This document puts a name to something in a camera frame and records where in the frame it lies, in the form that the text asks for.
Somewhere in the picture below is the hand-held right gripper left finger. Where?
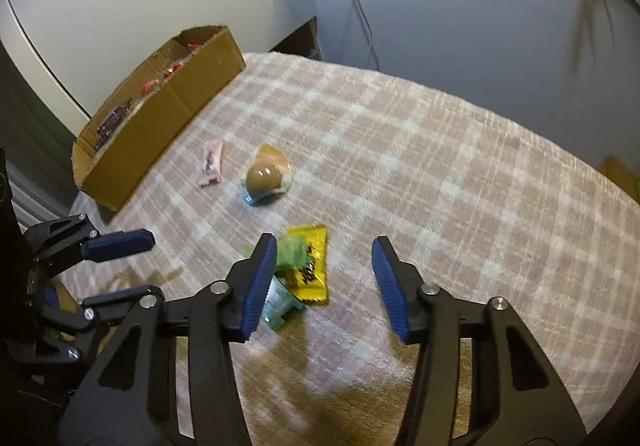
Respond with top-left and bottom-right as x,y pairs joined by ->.
60,233 -> 278,446

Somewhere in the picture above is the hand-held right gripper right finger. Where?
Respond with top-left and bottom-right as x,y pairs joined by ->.
371,235 -> 587,446

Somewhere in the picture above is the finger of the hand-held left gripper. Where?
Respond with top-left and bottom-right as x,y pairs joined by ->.
30,286 -> 166,364
22,213 -> 156,277

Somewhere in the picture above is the light blue snack packet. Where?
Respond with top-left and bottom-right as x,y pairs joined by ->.
262,276 -> 306,331

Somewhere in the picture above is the green snack packet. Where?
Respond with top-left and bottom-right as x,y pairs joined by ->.
245,233 -> 308,277

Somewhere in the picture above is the yellow snack packet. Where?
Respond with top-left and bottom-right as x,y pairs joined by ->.
285,224 -> 329,307

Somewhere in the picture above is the cardboard box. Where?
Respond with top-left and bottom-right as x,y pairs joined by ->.
71,26 -> 247,213

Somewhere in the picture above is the packaged brown egg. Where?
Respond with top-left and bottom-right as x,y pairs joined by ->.
239,144 -> 293,207

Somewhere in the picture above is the pink snack packet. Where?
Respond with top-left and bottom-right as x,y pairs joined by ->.
196,140 -> 224,187

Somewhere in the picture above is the white wardrobe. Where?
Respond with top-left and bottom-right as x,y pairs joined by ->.
0,0 -> 321,127

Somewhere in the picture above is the dark wooden furniture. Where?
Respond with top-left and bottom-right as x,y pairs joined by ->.
272,16 -> 323,62

